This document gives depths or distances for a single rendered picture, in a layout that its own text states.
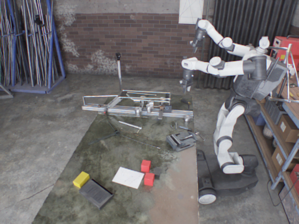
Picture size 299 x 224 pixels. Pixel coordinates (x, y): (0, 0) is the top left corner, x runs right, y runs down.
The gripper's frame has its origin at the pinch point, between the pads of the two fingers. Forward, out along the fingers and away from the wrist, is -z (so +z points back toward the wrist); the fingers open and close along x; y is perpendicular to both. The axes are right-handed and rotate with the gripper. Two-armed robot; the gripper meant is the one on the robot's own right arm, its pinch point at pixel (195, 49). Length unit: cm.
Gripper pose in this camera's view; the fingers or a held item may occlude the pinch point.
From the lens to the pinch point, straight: 188.9
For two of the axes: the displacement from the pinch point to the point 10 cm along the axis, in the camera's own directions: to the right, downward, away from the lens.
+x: -8.0, 1.5, -5.9
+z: 2.4, -8.1, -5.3
